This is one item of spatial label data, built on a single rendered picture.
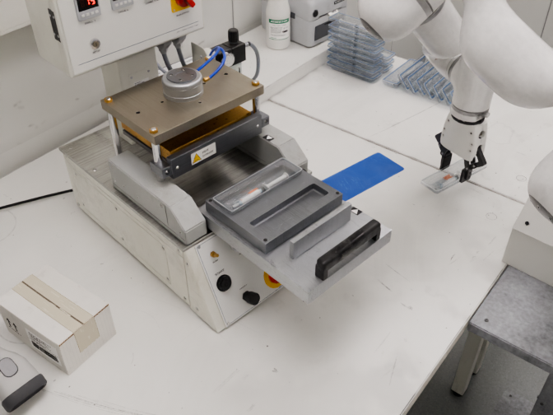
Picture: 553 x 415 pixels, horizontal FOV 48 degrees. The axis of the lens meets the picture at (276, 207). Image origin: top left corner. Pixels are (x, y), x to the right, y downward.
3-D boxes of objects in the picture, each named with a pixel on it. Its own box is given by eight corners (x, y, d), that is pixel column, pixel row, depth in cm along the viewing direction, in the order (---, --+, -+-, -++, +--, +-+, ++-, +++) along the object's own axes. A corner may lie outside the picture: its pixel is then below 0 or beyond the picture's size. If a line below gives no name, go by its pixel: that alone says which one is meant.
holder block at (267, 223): (206, 210, 117) (204, 199, 115) (281, 166, 127) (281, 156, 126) (266, 254, 108) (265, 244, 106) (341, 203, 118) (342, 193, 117)
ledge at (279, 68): (118, 114, 185) (115, 100, 182) (289, 21, 235) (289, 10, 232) (190, 149, 170) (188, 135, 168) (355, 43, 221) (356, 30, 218)
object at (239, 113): (123, 133, 128) (115, 93, 122) (206, 95, 140) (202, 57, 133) (173, 170, 118) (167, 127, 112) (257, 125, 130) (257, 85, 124)
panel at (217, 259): (225, 328, 123) (193, 246, 116) (327, 254, 138) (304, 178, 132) (231, 330, 121) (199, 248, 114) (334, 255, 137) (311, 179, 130)
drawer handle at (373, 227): (314, 275, 104) (315, 258, 101) (371, 233, 112) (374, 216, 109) (322, 282, 103) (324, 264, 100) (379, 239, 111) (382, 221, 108)
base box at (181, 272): (77, 208, 151) (61, 150, 140) (197, 147, 171) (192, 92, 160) (217, 334, 122) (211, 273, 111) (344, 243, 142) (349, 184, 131)
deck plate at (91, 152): (58, 150, 140) (58, 146, 140) (182, 95, 159) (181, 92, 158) (183, 253, 115) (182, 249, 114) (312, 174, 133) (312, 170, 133)
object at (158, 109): (91, 126, 130) (79, 70, 122) (206, 76, 146) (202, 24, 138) (160, 177, 117) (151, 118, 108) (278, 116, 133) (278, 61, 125)
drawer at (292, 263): (197, 223, 120) (193, 192, 115) (279, 175, 131) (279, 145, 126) (308, 308, 103) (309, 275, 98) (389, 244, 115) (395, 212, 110)
